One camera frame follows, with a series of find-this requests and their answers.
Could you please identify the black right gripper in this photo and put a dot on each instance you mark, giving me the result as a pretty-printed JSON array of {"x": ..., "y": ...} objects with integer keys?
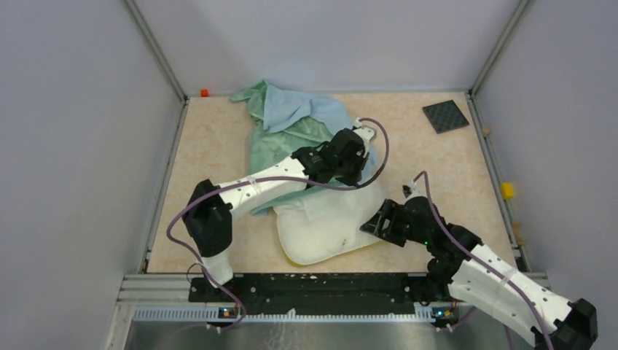
[{"x": 391, "y": 211}]

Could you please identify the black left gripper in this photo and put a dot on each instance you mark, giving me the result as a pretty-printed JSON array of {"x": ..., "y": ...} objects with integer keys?
[{"x": 361, "y": 159}]

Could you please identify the cream yellow pillow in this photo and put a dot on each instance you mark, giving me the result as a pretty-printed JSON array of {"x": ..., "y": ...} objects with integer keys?
[{"x": 320, "y": 226}]

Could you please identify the green and blue pillowcase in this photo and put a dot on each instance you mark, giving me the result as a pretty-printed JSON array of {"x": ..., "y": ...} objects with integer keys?
[{"x": 286, "y": 120}]

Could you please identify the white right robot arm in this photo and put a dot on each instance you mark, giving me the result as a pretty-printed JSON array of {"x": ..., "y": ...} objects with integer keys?
[{"x": 470, "y": 271}]

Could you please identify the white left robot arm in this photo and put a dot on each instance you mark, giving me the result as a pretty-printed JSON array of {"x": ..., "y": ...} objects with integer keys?
[{"x": 213, "y": 208}]

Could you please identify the black textured square mat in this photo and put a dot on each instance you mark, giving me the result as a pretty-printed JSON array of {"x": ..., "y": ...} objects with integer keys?
[{"x": 445, "y": 116}]

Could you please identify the small yellow block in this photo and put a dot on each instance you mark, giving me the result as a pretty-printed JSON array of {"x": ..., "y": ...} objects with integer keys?
[{"x": 507, "y": 190}]

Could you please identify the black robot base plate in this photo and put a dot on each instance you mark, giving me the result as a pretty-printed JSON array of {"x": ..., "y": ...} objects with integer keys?
[{"x": 330, "y": 294}]

